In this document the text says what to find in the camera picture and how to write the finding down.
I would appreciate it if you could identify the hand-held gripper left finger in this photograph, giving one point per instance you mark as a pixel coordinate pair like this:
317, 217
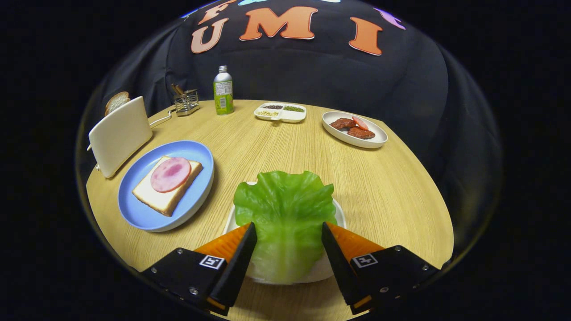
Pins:
238, 267

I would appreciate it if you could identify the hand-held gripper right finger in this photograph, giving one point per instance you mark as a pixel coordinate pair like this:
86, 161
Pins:
341, 272

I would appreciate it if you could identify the green lettuce leaf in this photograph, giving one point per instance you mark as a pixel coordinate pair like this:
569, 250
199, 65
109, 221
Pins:
285, 209

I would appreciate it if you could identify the brown crust bread slice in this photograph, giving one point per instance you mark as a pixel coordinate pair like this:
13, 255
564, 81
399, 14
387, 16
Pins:
117, 101

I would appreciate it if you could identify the white square plate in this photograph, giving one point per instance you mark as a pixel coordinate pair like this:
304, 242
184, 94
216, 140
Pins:
340, 216

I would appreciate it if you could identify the square white toast slice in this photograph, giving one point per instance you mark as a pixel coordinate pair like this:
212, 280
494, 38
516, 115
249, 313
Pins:
165, 203

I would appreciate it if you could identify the pink ham slice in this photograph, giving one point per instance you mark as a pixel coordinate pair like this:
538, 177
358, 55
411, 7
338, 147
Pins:
169, 174

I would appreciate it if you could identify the blue round plate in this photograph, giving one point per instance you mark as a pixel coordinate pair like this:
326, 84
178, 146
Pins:
138, 209

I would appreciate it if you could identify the white oval plate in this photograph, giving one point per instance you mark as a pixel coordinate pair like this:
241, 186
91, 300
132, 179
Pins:
377, 136

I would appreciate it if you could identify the red tomato slice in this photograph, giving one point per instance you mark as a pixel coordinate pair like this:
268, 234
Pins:
359, 122

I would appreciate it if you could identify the pale yellow beans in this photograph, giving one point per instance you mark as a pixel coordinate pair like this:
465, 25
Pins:
267, 113

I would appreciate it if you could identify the white divided dish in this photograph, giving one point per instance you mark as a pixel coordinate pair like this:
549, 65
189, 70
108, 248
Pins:
294, 117

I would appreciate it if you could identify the dark brown beans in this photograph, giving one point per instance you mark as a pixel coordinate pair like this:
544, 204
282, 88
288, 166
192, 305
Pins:
272, 107

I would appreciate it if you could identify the green beans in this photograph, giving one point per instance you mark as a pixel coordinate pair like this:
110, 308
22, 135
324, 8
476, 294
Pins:
293, 109

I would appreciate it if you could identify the green label metal bottle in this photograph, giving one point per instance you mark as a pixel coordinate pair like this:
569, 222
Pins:
223, 96

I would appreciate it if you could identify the white toaster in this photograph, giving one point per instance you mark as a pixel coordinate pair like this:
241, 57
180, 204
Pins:
120, 133

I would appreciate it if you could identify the black backdrop cloth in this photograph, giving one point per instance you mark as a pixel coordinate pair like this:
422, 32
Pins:
312, 76

